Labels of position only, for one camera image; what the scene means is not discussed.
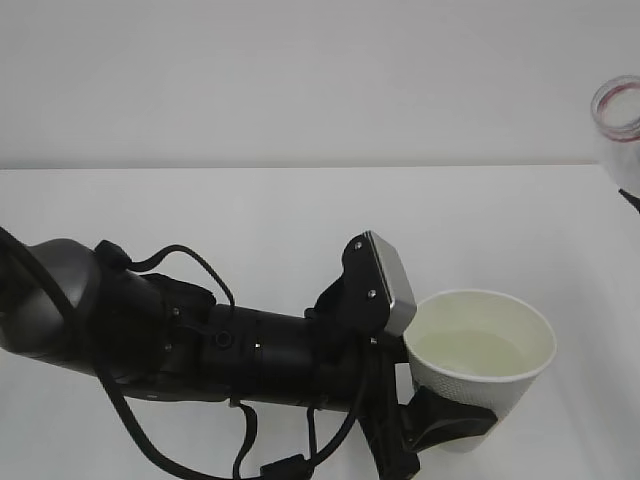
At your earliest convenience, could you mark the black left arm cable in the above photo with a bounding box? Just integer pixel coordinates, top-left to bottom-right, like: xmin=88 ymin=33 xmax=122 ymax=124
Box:
xmin=0 ymin=224 xmax=371 ymax=480

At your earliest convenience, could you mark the clear water bottle red label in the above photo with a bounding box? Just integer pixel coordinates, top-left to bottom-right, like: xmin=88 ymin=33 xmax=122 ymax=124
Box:
xmin=590 ymin=74 xmax=639 ymax=198

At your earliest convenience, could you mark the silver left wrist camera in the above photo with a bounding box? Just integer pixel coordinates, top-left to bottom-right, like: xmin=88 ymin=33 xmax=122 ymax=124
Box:
xmin=305 ymin=230 xmax=418 ymax=351

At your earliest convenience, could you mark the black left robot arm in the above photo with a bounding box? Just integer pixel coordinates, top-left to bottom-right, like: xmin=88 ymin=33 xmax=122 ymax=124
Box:
xmin=1 ymin=231 xmax=497 ymax=479

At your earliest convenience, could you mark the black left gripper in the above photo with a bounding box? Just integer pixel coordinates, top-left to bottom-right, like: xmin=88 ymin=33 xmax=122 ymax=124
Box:
xmin=314 ymin=339 xmax=499 ymax=480

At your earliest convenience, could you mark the white paper cup green logo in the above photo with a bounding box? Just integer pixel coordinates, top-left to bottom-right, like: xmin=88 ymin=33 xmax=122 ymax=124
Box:
xmin=403 ymin=289 xmax=557 ymax=423

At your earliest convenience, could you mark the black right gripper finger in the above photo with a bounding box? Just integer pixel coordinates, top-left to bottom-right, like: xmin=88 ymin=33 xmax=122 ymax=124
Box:
xmin=619 ymin=189 xmax=640 ymax=212

